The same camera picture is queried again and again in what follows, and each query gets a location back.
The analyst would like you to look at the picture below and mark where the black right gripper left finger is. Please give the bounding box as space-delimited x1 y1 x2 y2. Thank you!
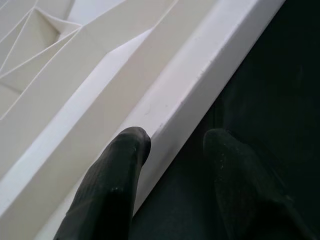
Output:
54 126 153 240

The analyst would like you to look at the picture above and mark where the black tablecloth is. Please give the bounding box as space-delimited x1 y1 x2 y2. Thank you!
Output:
129 0 320 240

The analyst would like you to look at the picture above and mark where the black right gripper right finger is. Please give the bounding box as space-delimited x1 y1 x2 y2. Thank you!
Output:
203 128 320 240

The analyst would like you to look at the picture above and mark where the white plastic table top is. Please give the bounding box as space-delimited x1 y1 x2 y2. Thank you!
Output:
0 0 291 240

